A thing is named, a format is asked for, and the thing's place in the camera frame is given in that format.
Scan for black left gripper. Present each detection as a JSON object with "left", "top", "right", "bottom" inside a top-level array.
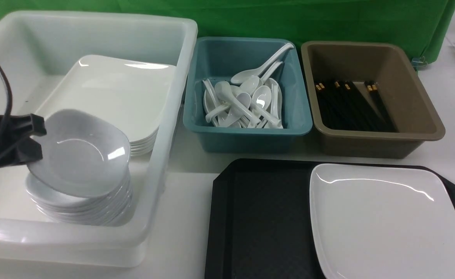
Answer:
[{"left": 0, "top": 109, "right": 47, "bottom": 169}]

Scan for small white bowl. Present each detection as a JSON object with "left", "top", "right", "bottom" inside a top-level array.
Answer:
[{"left": 27, "top": 109, "right": 130, "bottom": 198}]

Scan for large white square plate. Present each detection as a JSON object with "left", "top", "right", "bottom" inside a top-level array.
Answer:
[{"left": 309, "top": 163, "right": 455, "bottom": 279}]

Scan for stack of small white bowls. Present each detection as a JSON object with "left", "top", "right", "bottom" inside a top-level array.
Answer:
[{"left": 25, "top": 172, "right": 133, "bottom": 226}]

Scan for large white plastic tub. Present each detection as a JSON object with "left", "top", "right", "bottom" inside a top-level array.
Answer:
[{"left": 0, "top": 11, "right": 198, "bottom": 268}]

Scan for stack of white square plates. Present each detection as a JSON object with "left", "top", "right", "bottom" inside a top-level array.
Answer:
[{"left": 36, "top": 55, "right": 176, "bottom": 157}]

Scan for teal plastic bin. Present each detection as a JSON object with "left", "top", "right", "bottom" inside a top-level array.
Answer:
[{"left": 183, "top": 37, "right": 313, "bottom": 153}]

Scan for pile of white spoons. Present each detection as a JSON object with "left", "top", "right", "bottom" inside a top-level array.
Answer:
[{"left": 202, "top": 43, "right": 294, "bottom": 129}]

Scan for black serving tray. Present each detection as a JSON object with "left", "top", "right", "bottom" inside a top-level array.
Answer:
[{"left": 204, "top": 159, "right": 455, "bottom": 279}]

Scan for pile of black chopsticks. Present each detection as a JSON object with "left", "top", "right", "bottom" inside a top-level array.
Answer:
[{"left": 314, "top": 80, "right": 398, "bottom": 133}]

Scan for brown plastic bin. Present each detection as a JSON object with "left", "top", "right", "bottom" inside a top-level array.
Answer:
[{"left": 300, "top": 41, "right": 445, "bottom": 158}]

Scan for green backdrop cloth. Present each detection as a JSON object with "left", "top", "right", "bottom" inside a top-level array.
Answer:
[{"left": 0, "top": 0, "right": 455, "bottom": 62}]

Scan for black left cable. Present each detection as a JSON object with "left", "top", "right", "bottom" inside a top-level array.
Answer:
[{"left": 0, "top": 48, "right": 30, "bottom": 173}]

